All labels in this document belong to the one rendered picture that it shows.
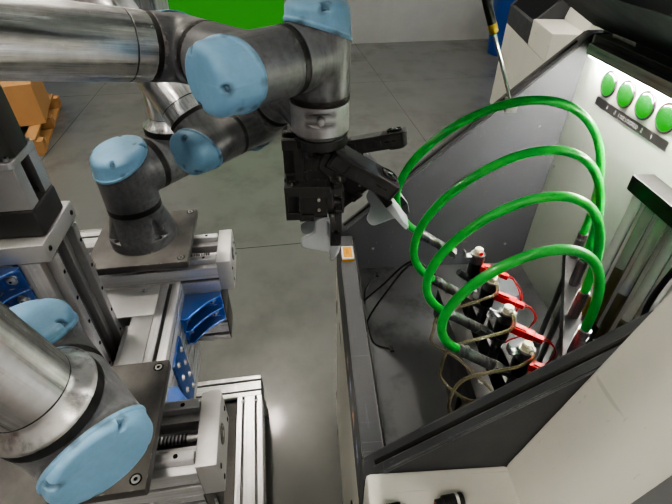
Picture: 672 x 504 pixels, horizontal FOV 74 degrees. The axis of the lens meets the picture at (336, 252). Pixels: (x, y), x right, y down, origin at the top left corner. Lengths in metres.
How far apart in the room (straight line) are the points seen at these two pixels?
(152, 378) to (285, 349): 1.39
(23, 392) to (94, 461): 0.11
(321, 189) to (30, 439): 0.41
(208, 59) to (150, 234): 0.67
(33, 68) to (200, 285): 0.73
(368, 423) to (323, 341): 1.38
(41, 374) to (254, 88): 0.33
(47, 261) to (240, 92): 0.49
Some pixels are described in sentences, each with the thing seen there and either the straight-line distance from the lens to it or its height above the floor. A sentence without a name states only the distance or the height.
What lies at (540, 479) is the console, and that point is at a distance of 0.74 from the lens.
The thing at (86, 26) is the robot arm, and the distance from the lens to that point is 0.53.
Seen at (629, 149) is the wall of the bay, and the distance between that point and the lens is 1.03.
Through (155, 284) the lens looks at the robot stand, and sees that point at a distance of 1.15.
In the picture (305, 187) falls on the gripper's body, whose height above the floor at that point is 1.37.
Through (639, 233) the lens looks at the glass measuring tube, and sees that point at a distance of 0.95.
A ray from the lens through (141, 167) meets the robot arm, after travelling 1.02.
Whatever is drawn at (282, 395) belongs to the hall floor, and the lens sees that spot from 2.02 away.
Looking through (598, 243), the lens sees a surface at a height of 1.26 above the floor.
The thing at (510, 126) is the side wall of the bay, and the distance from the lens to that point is 1.17.
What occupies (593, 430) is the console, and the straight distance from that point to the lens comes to 0.66.
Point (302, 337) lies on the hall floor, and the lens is 2.21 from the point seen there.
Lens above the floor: 1.66
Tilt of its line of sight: 38 degrees down
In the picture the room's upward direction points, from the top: straight up
